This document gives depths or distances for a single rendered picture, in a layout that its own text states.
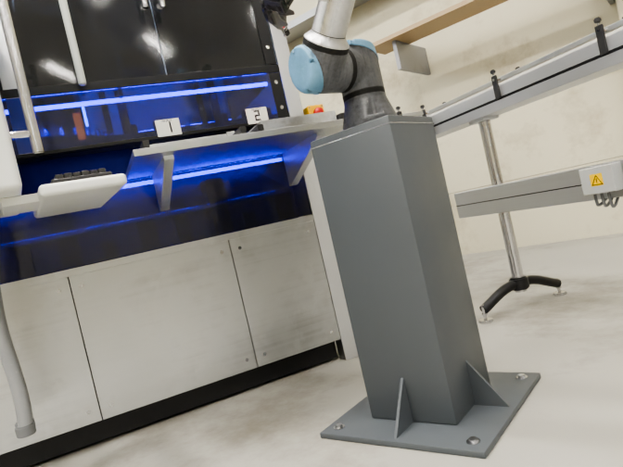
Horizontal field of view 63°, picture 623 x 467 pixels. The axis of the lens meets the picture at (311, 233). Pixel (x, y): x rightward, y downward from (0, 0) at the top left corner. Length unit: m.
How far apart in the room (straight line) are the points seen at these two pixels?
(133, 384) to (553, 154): 3.33
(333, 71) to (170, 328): 1.06
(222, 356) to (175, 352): 0.17
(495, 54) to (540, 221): 1.33
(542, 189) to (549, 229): 2.13
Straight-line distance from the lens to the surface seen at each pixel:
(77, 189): 1.35
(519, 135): 4.26
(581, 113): 4.17
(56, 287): 1.86
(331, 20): 1.29
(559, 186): 2.10
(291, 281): 1.98
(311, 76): 1.29
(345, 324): 2.09
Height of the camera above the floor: 0.59
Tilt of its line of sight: 2 degrees down
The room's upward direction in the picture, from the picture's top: 13 degrees counter-clockwise
